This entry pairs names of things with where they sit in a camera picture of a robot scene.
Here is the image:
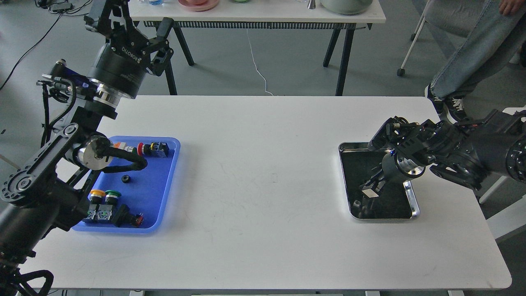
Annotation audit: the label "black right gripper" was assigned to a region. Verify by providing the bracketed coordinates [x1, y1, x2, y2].
[360, 152, 426, 198]

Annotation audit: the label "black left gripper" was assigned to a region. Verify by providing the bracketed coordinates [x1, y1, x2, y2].
[84, 0, 173, 99]

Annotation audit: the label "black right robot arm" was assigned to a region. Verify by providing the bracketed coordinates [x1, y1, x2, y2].
[360, 109, 525, 197]

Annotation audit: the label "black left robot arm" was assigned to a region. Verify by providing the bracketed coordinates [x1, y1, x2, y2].
[0, 0, 174, 296]

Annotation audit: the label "small silver label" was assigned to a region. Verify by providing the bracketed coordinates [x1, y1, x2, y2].
[362, 189, 379, 198]

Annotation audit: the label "steel tray with black mat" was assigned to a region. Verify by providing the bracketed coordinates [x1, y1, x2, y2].
[339, 142, 420, 222]

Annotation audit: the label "pink plate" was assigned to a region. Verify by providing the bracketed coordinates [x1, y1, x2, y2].
[178, 0, 220, 12]

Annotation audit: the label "white background table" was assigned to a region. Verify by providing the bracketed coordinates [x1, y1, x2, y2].
[129, 0, 386, 96]

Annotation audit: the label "orange white push button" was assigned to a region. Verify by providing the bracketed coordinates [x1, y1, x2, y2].
[113, 142, 137, 154]

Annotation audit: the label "white side table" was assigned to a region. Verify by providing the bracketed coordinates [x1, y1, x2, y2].
[479, 107, 526, 241]

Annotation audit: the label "blue plastic tray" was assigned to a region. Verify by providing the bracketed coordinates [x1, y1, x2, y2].
[73, 135, 180, 234]

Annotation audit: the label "grey-green bowl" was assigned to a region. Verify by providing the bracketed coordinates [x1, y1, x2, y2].
[321, 0, 373, 15]

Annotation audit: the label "silver cone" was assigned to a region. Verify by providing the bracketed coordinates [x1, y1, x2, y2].
[307, 0, 316, 10]

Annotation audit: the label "grey office chair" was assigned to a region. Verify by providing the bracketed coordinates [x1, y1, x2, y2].
[397, 0, 484, 76]

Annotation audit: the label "person in jeans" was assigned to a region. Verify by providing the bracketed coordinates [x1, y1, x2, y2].
[425, 0, 526, 123]

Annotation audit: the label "black cables on floor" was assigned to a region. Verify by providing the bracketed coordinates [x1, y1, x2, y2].
[0, 0, 93, 92]

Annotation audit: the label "white cable on floor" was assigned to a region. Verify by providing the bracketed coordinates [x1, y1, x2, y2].
[246, 29, 274, 97]

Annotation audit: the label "yellow push button switch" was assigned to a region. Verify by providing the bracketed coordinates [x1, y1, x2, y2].
[82, 189, 106, 223]

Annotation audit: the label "green push button switch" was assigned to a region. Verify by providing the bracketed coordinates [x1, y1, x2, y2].
[96, 190, 122, 224]

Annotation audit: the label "black red-tipped switch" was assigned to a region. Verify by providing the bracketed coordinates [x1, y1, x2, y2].
[110, 204, 143, 227]

